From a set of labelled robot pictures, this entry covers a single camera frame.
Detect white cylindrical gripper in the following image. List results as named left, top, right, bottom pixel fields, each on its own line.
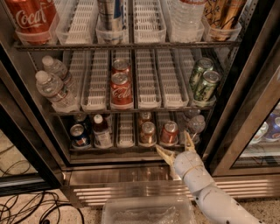
left=156, top=130, right=214, bottom=194

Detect red coke can bottom shelf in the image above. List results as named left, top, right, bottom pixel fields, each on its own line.
left=160, top=121, right=179, bottom=144

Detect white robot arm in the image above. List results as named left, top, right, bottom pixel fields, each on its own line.
left=156, top=131, right=264, bottom=224

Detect clear water bottle bottom shelf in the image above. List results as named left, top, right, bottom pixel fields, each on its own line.
left=185, top=115, right=206, bottom=144

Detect clear water bottle shelf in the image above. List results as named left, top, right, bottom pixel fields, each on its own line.
left=171, top=0, right=206, bottom=31
left=185, top=115, right=206, bottom=144

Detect front orange can bottom shelf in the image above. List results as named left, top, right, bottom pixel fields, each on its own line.
left=140, top=122, right=156, bottom=144

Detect orange can shelf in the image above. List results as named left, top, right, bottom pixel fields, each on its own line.
left=138, top=112, right=152, bottom=124
left=140, top=122, right=156, bottom=144

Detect rear orange can bottom shelf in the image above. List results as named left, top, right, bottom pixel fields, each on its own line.
left=138, top=112, right=152, bottom=124

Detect front green can middle shelf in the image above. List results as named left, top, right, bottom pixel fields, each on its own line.
left=194, top=71, right=221, bottom=102

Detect green can shelf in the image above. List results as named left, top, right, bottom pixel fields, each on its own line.
left=189, top=57, right=214, bottom=89
left=194, top=71, right=221, bottom=102

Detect white can behind right door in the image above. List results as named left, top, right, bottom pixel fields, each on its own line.
left=250, top=122, right=269, bottom=144

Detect front red coke can middle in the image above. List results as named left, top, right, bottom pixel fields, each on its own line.
left=110, top=73, right=133, bottom=109

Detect rear green can middle shelf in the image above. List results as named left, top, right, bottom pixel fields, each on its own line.
left=189, top=57, right=214, bottom=89

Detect blue can behind right door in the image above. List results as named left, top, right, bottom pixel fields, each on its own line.
left=264, top=113, right=280, bottom=142

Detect blue pepsi can bottom shelf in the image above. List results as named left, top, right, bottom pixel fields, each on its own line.
left=70, top=124, right=91, bottom=148

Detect rear red coke can middle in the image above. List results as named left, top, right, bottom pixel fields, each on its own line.
left=112, top=59, right=130, bottom=75

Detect steel fridge with glass doors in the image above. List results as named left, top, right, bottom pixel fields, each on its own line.
left=0, top=0, right=280, bottom=207

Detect clear water bottle top shelf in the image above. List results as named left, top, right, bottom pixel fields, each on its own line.
left=171, top=0, right=206, bottom=31

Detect gold brown can top shelf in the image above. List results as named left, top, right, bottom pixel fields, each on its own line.
left=202, top=0, right=247, bottom=42

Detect front water bottle middle shelf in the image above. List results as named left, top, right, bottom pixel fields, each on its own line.
left=35, top=71, right=79, bottom=113

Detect rear water bottle middle shelf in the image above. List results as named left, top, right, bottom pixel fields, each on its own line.
left=42, top=55, right=75, bottom=88

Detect silver blue can top shelf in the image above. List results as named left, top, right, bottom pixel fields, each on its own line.
left=97, top=0, right=123, bottom=32

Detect large red Coca-Cola can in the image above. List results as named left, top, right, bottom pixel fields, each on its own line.
left=4, top=0, right=60, bottom=45

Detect clear plastic bin on floor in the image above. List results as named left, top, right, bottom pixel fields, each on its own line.
left=101, top=196, right=197, bottom=224

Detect brown drink bottle white cap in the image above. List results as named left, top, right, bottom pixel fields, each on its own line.
left=93, top=114, right=112, bottom=148

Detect black cables on floor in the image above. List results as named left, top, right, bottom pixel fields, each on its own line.
left=0, top=143, right=86, bottom=224

